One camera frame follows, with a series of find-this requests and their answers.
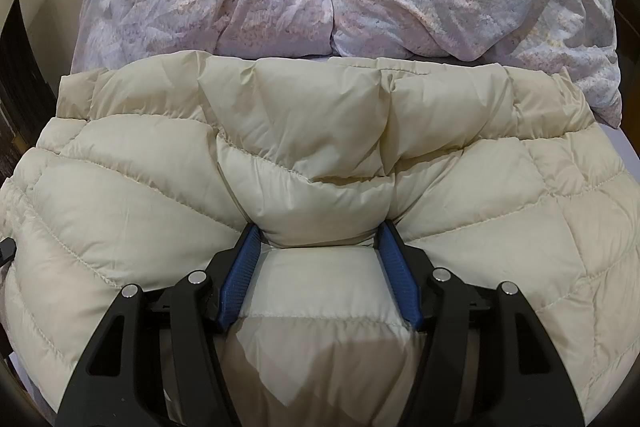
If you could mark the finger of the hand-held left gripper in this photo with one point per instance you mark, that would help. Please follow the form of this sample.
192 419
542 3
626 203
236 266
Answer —
7 252

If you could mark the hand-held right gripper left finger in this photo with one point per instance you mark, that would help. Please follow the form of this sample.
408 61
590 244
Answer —
240 278

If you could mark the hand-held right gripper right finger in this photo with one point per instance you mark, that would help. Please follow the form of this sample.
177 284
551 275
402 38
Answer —
400 278

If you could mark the cream quilted down jacket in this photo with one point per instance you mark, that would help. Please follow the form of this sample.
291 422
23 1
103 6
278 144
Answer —
320 147

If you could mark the dark wooden furniture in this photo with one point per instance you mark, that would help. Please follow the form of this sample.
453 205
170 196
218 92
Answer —
25 82

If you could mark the lavender bed sheet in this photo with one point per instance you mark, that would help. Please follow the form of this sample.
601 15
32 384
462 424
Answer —
620 148

